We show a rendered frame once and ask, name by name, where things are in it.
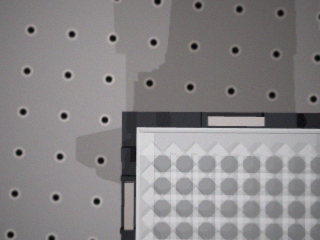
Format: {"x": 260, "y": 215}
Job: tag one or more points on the grey perforated base plate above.
{"x": 68, "y": 68}

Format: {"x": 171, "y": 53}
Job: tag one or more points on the white well plate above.
{"x": 227, "y": 183}

